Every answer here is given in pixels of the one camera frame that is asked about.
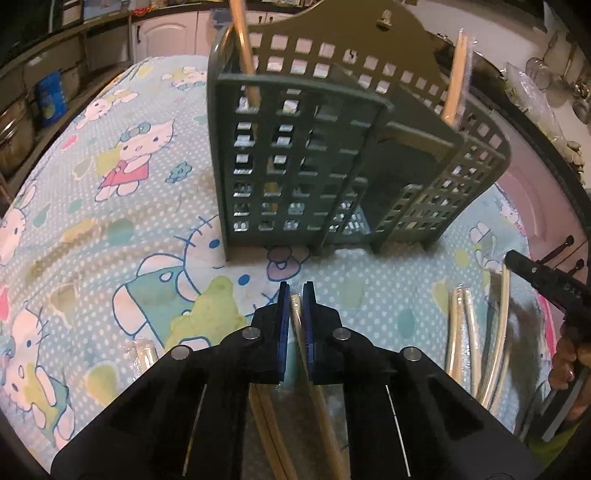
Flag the white sink base cabinets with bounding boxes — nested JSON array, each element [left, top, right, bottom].
[[133, 7, 220, 62]]

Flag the white side base cabinets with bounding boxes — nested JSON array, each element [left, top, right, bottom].
[[501, 152, 591, 296]]

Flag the clear plastic bag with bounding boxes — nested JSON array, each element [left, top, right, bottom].
[[505, 62, 565, 140]]

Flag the green perforated utensil holder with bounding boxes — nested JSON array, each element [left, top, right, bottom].
[[206, 0, 512, 264]]

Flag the person's right forearm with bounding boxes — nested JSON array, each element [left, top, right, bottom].
[[526, 415, 588, 462]]

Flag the person's right hand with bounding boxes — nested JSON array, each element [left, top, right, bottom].
[[551, 318, 591, 423]]

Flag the wooden chopsticks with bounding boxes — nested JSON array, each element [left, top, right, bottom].
[[441, 30, 474, 127], [229, 0, 262, 112], [124, 339, 160, 376], [464, 288, 484, 394], [249, 295, 352, 480], [444, 285, 470, 385], [480, 268, 514, 412]]

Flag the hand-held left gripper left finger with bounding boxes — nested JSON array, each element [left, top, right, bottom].
[[50, 281, 291, 480]]

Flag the large steel pot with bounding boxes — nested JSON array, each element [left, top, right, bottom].
[[0, 95, 37, 175]]

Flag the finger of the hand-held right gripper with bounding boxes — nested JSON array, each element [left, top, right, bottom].
[[503, 249, 575, 315]]

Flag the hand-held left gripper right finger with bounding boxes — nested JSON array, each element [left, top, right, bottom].
[[302, 281, 543, 480]]

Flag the cartoon cat printed blanket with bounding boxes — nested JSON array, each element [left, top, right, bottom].
[[0, 54, 561, 472]]

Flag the hanging wire strainer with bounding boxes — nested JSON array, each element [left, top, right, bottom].
[[526, 55, 551, 89]]

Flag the blue snack packet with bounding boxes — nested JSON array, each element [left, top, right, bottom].
[[36, 71, 68, 128]]

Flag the wooden shelf rack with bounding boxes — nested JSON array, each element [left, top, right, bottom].
[[0, 0, 136, 195]]

